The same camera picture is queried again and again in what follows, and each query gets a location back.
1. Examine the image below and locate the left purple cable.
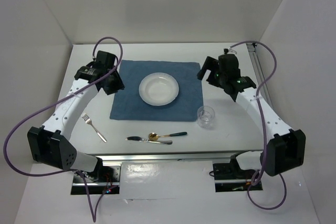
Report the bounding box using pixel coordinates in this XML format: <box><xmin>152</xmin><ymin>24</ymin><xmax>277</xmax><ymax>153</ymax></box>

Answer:
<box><xmin>3</xmin><ymin>36</ymin><xmax>123</xmax><ymax>223</ymax></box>

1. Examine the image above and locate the silver fork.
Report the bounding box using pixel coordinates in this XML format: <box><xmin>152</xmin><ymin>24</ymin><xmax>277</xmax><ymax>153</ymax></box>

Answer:
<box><xmin>81</xmin><ymin>113</ymin><xmax>107</xmax><ymax>143</ymax></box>

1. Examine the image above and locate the blue cloth napkin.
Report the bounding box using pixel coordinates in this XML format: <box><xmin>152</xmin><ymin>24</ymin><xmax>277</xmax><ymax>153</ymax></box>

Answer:
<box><xmin>110</xmin><ymin>60</ymin><xmax>203</xmax><ymax>122</ymax></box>

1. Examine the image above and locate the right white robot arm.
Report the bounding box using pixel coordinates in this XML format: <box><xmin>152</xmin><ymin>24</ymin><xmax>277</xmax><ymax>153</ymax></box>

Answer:
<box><xmin>197</xmin><ymin>54</ymin><xmax>306</xmax><ymax>178</ymax></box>

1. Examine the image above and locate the white bowl plate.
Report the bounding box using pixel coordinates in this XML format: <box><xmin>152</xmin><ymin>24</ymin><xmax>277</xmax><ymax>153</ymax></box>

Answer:
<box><xmin>139</xmin><ymin>72</ymin><xmax>180</xmax><ymax>106</ymax></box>

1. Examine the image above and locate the aluminium front rail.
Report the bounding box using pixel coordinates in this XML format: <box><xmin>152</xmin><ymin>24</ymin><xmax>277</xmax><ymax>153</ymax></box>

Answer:
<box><xmin>41</xmin><ymin>150</ymin><xmax>237</xmax><ymax>163</ymax></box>

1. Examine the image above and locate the aluminium right side rail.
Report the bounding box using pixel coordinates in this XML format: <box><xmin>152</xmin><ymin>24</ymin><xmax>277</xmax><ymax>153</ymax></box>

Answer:
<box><xmin>246</xmin><ymin>42</ymin><xmax>289</xmax><ymax>158</ymax></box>

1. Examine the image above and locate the clear drinking glass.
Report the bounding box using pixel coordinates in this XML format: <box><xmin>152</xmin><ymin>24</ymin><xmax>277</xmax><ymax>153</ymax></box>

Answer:
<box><xmin>197</xmin><ymin>106</ymin><xmax>215</xmax><ymax>129</ymax></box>

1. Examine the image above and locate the aluminium rail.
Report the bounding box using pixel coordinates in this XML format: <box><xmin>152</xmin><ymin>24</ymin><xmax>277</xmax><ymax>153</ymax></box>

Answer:
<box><xmin>246</xmin><ymin>42</ymin><xmax>289</xmax><ymax>158</ymax></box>
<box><xmin>41</xmin><ymin>150</ymin><xmax>237</xmax><ymax>163</ymax></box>

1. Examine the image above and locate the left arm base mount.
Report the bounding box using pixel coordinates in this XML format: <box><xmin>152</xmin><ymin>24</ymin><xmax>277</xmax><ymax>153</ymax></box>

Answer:
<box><xmin>70</xmin><ymin>163</ymin><xmax>121</xmax><ymax>195</ymax></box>

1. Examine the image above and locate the gold spoon green handle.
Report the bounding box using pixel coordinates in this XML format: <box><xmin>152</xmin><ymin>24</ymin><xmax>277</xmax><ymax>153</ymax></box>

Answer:
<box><xmin>149</xmin><ymin>132</ymin><xmax>187</xmax><ymax>141</ymax></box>

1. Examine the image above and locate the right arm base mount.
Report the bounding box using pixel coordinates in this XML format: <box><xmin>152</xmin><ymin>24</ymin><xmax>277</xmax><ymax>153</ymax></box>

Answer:
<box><xmin>208</xmin><ymin>157</ymin><xmax>255</xmax><ymax>193</ymax></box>

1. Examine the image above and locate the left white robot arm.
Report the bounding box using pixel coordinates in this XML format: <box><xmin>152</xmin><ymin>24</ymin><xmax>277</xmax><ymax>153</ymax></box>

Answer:
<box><xmin>27</xmin><ymin>51</ymin><xmax>124</xmax><ymax>182</ymax></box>

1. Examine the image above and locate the silver table knife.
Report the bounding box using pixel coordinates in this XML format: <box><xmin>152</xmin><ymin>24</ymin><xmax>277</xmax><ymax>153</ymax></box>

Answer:
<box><xmin>125</xmin><ymin>136</ymin><xmax>173</xmax><ymax>145</ymax></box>

